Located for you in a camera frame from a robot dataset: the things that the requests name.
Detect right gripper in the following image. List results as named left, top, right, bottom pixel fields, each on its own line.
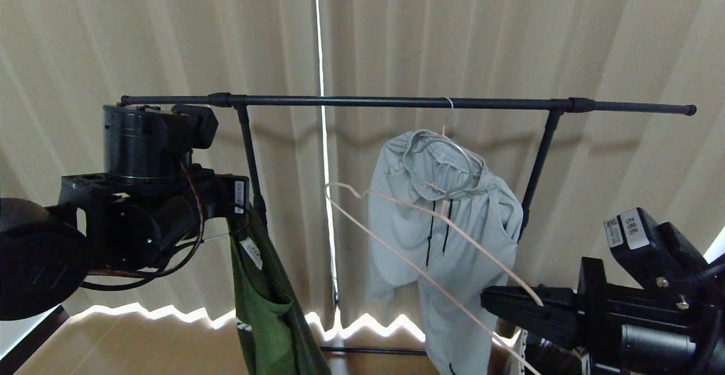
left=577, top=257, right=725, bottom=375

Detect pale grey shorts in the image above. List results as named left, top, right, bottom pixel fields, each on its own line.
left=367, top=130, right=523, bottom=375

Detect white laundry basket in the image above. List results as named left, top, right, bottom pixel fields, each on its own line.
left=506, top=330, right=584, bottom=375

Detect black clothes rack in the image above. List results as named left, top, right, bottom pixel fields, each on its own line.
left=119, top=93, right=697, bottom=359

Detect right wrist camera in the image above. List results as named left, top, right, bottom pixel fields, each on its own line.
left=603, top=208, right=709, bottom=293

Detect green garment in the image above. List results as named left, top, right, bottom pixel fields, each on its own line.
left=227, top=211, right=332, bottom=375

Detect beige curtain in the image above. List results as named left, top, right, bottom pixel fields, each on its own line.
left=0, top=0, right=725, bottom=342

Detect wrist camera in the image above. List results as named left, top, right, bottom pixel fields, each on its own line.
left=603, top=208, right=709, bottom=293
left=172, top=103, right=219, bottom=150

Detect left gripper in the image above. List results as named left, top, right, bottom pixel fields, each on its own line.
left=170, top=172, right=251, bottom=240

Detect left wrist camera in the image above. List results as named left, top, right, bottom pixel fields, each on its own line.
left=172, top=103, right=219, bottom=150

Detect pink clothes hanger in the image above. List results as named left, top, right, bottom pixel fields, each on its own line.
left=425, top=97, right=485, bottom=194
left=325, top=131, right=545, bottom=375

